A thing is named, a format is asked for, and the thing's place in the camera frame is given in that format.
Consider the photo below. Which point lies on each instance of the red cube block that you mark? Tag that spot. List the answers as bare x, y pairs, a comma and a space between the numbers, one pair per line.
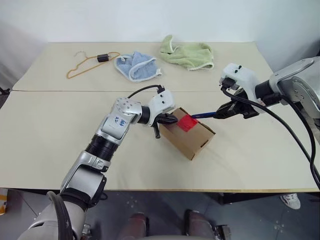
187, 122

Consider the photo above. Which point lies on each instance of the black table frame bar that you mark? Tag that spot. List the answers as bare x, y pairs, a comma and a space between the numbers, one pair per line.
250, 197

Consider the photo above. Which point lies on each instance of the brown cardboard box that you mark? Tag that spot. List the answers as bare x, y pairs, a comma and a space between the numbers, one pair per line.
190, 140

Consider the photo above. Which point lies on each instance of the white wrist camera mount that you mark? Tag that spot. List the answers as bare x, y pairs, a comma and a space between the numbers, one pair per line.
162, 98
242, 75

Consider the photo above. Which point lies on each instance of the white sneaker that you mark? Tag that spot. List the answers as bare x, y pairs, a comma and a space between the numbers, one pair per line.
291, 200

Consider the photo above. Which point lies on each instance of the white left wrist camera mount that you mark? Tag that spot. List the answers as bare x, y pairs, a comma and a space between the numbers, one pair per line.
162, 98

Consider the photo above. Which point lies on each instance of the light blue towel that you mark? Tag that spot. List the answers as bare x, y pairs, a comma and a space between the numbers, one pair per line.
140, 67

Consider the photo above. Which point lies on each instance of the small black clip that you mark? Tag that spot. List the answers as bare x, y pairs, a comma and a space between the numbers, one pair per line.
102, 58

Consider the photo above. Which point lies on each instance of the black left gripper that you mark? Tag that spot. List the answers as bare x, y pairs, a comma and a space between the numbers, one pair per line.
160, 119

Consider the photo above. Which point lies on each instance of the dark reddish rounded shape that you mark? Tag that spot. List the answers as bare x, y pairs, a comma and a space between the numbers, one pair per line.
137, 225
198, 225

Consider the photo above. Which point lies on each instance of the yellow object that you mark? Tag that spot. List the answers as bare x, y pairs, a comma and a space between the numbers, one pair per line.
3, 202

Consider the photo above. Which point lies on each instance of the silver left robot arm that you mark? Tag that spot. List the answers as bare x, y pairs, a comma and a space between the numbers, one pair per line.
112, 125

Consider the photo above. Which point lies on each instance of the light green towel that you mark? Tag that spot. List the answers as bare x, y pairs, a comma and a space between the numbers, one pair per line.
187, 53

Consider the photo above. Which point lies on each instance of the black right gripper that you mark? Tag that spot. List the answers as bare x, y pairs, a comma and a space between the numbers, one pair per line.
243, 110

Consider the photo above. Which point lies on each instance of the blue pen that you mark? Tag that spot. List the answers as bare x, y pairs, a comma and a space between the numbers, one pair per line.
205, 114

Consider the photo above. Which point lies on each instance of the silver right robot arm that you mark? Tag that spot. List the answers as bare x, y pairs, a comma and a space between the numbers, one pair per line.
295, 75

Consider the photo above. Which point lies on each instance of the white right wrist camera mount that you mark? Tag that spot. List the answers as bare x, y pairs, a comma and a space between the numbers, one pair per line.
242, 75

